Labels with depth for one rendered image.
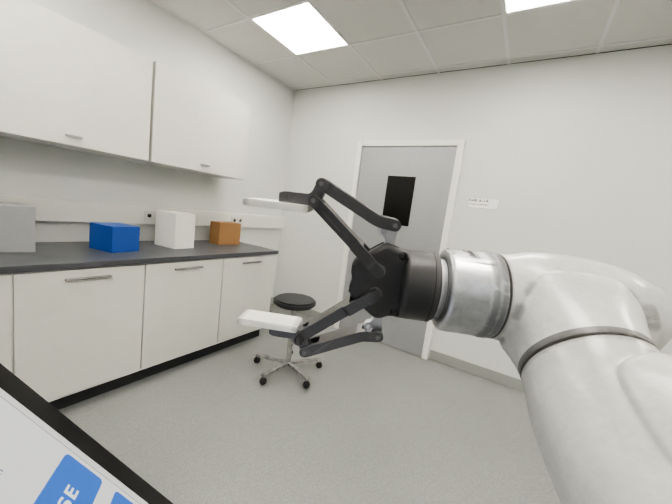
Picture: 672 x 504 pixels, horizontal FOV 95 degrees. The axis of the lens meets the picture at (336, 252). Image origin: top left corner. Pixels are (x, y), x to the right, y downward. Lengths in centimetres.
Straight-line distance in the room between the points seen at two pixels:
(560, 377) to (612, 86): 315
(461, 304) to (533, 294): 6
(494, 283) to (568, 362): 8
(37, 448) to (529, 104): 332
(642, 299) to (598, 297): 5
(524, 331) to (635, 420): 10
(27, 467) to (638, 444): 42
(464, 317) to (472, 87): 319
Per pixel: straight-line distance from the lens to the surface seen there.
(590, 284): 35
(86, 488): 41
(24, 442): 39
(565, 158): 320
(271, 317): 38
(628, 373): 29
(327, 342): 36
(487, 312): 33
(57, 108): 256
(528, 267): 35
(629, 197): 320
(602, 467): 27
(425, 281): 31
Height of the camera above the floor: 135
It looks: 7 degrees down
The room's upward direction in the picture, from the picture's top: 7 degrees clockwise
